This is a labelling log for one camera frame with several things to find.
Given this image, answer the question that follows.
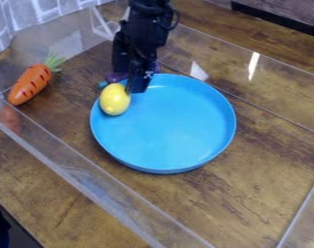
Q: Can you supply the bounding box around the clear acrylic enclosure wall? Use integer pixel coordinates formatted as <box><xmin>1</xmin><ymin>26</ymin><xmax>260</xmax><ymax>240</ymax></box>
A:
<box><xmin>0</xmin><ymin>0</ymin><xmax>314</xmax><ymax>248</ymax></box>

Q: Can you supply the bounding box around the yellow toy lemon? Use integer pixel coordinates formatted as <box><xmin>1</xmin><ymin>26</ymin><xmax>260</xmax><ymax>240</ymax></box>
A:
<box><xmin>99</xmin><ymin>83</ymin><xmax>131</xmax><ymax>116</ymax></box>

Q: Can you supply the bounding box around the purple toy eggplant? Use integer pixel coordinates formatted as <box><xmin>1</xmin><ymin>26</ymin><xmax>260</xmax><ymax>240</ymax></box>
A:
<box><xmin>98</xmin><ymin>62</ymin><xmax>161</xmax><ymax>89</ymax></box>

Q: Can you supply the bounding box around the blue round tray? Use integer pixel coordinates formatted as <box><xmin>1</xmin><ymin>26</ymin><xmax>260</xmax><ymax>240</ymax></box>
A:
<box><xmin>90</xmin><ymin>74</ymin><xmax>236</xmax><ymax>174</ymax></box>

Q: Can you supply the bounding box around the orange toy carrot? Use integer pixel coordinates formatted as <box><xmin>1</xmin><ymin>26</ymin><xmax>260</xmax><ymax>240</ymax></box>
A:
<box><xmin>8</xmin><ymin>54</ymin><xmax>64</xmax><ymax>106</ymax></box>

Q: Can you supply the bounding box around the white checkered curtain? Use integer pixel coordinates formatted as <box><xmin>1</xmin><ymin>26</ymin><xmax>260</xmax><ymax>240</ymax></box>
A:
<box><xmin>0</xmin><ymin>0</ymin><xmax>112</xmax><ymax>52</ymax></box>

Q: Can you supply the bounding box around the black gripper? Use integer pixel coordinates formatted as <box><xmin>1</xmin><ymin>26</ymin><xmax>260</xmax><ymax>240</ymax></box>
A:
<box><xmin>111</xmin><ymin>0</ymin><xmax>175</xmax><ymax>94</ymax></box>

